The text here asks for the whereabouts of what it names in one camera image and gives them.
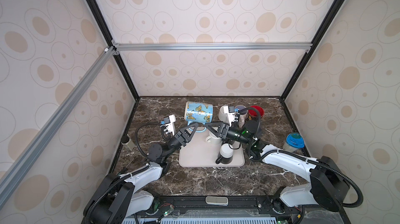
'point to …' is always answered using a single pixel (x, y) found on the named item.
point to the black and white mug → (226, 151)
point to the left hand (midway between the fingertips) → (201, 128)
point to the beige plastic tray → (199, 153)
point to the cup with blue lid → (295, 141)
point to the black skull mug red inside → (253, 114)
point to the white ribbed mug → (223, 113)
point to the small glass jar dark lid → (127, 142)
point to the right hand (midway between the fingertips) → (206, 127)
